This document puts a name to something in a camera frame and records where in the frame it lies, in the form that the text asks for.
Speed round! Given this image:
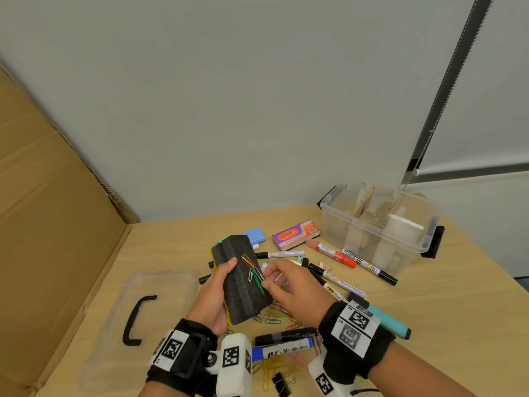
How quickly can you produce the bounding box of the black perforated wall strip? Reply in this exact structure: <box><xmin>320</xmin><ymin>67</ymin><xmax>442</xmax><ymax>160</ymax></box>
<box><xmin>400</xmin><ymin>0</ymin><xmax>496</xmax><ymax>191</ymax></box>

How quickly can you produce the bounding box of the grey horizontal wall rail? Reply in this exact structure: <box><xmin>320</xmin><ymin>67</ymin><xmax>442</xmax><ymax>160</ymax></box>
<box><xmin>407</xmin><ymin>163</ymin><xmax>529</xmax><ymax>185</ymax></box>

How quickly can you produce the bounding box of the blue eraser block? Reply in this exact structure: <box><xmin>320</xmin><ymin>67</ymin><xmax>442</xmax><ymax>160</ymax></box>
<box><xmin>242</xmin><ymin>227</ymin><xmax>266</xmax><ymax>246</ymax></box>

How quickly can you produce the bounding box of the teal highlighter black cap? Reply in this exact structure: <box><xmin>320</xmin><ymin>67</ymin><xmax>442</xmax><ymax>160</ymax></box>
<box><xmin>348</xmin><ymin>292</ymin><xmax>412</xmax><ymax>341</ymax></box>

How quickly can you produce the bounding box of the pile of colourful paper clips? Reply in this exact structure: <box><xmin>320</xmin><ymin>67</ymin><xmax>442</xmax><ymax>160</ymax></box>
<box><xmin>241</xmin><ymin>254</ymin><xmax>327</xmax><ymax>383</ymax></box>

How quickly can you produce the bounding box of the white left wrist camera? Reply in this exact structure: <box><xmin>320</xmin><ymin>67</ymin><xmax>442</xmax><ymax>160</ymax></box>
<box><xmin>208</xmin><ymin>332</ymin><xmax>253</xmax><ymax>397</ymax></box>

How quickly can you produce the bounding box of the clear lid with black handle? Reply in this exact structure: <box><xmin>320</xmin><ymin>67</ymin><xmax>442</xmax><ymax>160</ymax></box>
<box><xmin>78</xmin><ymin>268</ymin><xmax>201</xmax><ymax>391</ymax></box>

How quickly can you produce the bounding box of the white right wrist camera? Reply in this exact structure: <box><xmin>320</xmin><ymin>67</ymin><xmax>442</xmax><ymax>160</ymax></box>
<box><xmin>307</xmin><ymin>353</ymin><xmax>356</xmax><ymax>397</ymax></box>

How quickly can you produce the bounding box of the red marker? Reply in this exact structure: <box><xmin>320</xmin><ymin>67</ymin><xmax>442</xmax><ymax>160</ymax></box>
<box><xmin>306</xmin><ymin>239</ymin><xmax>358</xmax><ymax>269</ymax></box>

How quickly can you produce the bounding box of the black left wristband with tags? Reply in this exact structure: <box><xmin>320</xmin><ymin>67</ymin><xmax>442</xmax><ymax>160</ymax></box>
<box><xmin>145</xmin><ymin>319</ymin><xmax>219</xmax><ymax>395</ymax></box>

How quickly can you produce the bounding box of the blue board eraser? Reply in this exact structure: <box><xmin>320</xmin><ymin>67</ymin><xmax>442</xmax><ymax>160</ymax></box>
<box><xmin>210</xmin><ymin>234</ymin><xmax>274</xmax><ymax>326</ymax></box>

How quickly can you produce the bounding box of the orange purple patterned eraser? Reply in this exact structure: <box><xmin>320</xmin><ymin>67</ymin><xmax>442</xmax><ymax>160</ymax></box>
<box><xmin>272</xmin><ymin>219</ymin><xmax>322</xmax><ymax>251</ymax></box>

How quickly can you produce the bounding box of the large white blue-capped marker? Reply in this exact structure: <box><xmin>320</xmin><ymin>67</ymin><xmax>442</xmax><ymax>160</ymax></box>
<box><xmin>251</xmin><ymin>336</ymin><xmax>316</xmax><ymax>363</ymax></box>

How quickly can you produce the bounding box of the wooden table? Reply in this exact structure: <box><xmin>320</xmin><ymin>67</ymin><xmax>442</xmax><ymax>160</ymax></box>
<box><xmin>35</xmin><ymin>204</ymin><xmax>529</xmax><ymax>397</ymax></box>

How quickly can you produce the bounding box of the person's right forearm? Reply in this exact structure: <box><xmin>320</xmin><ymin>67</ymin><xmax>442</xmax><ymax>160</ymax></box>
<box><xmin>368</xmin><ymin>341</ymin><xmax>480</xmax><ymax>397</ymax></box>

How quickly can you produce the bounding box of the person's right hand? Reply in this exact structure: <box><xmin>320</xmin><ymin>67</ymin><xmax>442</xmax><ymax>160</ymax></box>
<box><xmin>261</xmin><ymin>258</ymin><xmax>338</xmax><ymax>329</ymax></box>

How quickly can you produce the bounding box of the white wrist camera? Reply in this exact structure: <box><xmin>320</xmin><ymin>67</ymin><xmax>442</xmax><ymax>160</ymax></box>
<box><xmin>208</xmin><ymin>332</ymin><xmax>253</xmax><ymax>397</ymax></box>
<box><xmin>307</xmin><ymin>353</ymin><xmax>356</xmax><ymax>397</ymax></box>

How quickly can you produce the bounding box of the white marker yellow label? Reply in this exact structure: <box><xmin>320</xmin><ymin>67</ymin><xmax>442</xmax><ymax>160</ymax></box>
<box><xmin>300</xmin><ymin>257</ymin><xmax>350</xmax><ymax>304</ymax></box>

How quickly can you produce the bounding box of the clear plastic storage box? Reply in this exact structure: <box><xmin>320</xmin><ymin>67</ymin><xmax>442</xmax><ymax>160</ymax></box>
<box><xmin>317</xmin><ymin>177</ymin><xmax>446</xmax><ymax>288</ymax></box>

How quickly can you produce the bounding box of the brown cardboard panel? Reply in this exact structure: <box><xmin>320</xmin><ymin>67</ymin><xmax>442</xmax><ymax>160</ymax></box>
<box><xmin>0</xmin><ymin>63</ymin><xmax>141</xmax><ymax>397</ymax></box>

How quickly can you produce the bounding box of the white marker yellow band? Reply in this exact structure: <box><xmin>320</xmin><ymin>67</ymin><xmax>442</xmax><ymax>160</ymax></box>
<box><xmin>341</xmin><ymin>248</ymin><xmax>399</xmax><ymax>286</ymax></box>

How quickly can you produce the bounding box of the yellow board eraser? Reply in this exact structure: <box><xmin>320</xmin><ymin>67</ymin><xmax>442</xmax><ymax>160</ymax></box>
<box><xmin>209</xmin><ymin>243</ymin><xmax>232</xmax><ymax>327</ymax></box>

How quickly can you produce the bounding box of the white marker purple label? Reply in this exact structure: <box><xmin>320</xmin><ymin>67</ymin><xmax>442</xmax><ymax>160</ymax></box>
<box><xmin>309</xmin><ymin>263</ymin><xmax>367</xmax><ymax>299</ymax></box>

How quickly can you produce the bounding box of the large black marker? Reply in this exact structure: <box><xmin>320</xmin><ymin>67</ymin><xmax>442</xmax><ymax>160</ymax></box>
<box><xmin>254</xmin><ymin>327</ymin><xmax>320</xmax><ymax>347</ymax></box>

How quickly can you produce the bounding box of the person's left hand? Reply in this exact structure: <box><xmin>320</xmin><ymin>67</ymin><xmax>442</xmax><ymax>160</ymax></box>
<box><xmin>186</xmin><ymin>256</ymin><xmax>239</xmax><ymax>337</ymax></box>

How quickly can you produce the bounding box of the person's left forearm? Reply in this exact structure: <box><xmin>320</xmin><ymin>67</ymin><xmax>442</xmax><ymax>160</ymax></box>
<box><xmin>138</xmin><ymin>380</ymin><xmax>187</xmax><ymax>397</ymax></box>

